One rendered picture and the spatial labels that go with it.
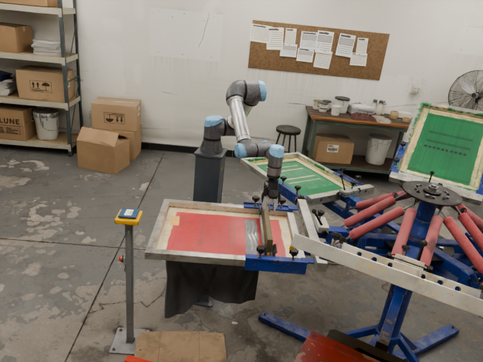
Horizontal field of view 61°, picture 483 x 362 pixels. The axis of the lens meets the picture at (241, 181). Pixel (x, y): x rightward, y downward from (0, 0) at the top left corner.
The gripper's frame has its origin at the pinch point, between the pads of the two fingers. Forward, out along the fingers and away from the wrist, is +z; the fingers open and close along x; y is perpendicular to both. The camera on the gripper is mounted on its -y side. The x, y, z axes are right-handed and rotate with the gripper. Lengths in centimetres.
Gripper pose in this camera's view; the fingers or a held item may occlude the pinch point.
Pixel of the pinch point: (269, 210)
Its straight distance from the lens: 222.3
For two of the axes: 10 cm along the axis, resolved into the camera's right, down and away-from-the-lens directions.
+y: -0.4, -4.0, 9.2
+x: -9.9, -0.8, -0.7
